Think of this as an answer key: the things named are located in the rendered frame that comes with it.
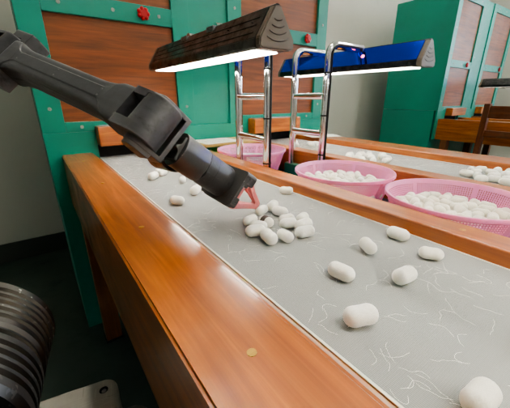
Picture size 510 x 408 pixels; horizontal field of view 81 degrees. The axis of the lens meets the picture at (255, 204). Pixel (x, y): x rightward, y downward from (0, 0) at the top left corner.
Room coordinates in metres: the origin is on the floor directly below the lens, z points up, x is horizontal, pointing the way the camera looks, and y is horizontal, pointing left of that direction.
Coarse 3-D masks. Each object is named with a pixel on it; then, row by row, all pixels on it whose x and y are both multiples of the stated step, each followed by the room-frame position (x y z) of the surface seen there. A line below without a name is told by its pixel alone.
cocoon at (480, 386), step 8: (480, 376) 0.17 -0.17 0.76; (472, 384) 0.16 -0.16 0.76; (480, 384) 0.16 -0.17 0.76; (488, 384) 0.16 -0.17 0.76; (496, 384) 0.16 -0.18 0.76; (464, 392) 0.16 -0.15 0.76; (472, 392) 0.15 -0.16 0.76; (480, 392) 0.15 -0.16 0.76; (488, 392) 0.15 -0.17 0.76; (496, 392) 0.15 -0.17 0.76; (464, 400) 0.15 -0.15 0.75; (472, 400) 0.15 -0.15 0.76; (480, 400) 0.15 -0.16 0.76; (488, 400) 0.15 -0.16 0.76; (496, 400) 0.15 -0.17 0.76
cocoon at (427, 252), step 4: (420, 248) 0.38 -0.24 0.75; (424, 248) 0.37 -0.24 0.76; (428, 248) 0.37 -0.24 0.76; (432, 248) 0.37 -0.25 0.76; (436, 248) 0.37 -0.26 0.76; (420, 252) 0.37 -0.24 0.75; (424, 252) 0.37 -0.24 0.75; (428, 252) 0.37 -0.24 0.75; (432, 252) 0.37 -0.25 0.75; (436, 252) 0.36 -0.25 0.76; (440, 252) 0.36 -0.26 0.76; (420, 256) 0.37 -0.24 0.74; (424, 256) 0.37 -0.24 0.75; (428, 256) 0.37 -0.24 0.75; (432, 256) 0.36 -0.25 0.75; (436, 256) 0.36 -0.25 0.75; (440, 256) 0.36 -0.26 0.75; (436, 260) 0.36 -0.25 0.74
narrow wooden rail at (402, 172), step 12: (276, 144) 1.29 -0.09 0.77; (288, 156) 1.18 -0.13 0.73; (300, 156) 1.13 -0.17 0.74; (312, 156) 1.08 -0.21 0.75; (336, 156) 1.01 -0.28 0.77; (336, 168) 0.99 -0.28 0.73; (348, 168) 0.95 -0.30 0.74; (360, 168) 0.91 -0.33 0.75; (396, 168) 0.83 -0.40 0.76; (408, 168) 0.83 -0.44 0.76; (396, 180) 0.82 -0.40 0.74; (456, 180) 0.71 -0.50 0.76; (468, 180) 0.71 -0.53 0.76; (444, 192) 0.71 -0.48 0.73; (456, 192) 0.69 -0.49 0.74; (468, 192) 0.67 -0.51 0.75
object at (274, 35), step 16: (256, 16) 0.63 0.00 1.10; (272, 16) 0.60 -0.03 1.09; (208, 32) 0.79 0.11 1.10; (224, 32) 0.71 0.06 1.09; (240, 32) 0.65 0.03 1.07; (256, 32) 0.60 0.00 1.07; (272, 32) 0.60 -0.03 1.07; (288, 32) 0.62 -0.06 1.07; (160, 48) 1.06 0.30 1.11; (176, 48) 0.93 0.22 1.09; (192, 48) 0.83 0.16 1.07; (208, 48) 0.74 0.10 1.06; (224, 48) 0.68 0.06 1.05; (240, 48) 0.63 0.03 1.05; (256, 48) 0.60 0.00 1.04; (272, 48) 0.60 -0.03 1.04; (288, 48) 0.62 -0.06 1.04; (160, 64) 0.99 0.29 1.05; (176, 64) 0.89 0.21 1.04
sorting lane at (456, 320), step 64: (256, 192) 0.69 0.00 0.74; (256, 256) 0.38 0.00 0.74; (320, 256) 0.38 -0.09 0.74; (384, 256) 0.38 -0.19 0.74; (448, 256) 0.38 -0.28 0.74; (320, 320) 0.25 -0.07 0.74; (384, 320) 0.25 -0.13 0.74; (448, 320) 0.25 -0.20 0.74; (384, 384) 0.18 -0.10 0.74; (448, 384) 0.18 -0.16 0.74
